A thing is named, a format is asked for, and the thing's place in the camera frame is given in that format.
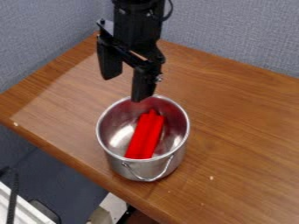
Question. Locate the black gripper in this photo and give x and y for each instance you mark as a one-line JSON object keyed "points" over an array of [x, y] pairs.
{"points": [[127, 41]]}

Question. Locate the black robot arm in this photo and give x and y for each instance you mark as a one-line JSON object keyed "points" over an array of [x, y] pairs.
{"points": [[138, 3]]}

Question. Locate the red block object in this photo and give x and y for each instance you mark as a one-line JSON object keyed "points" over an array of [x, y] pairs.
{"points": [[146, 136]]}

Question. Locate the white box under table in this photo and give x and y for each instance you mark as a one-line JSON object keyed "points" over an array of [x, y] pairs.
{"points": [[26, 213]]}

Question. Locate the metal pot with handle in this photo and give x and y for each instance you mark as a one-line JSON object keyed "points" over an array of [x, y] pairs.
{"points": [[115, 129]]}

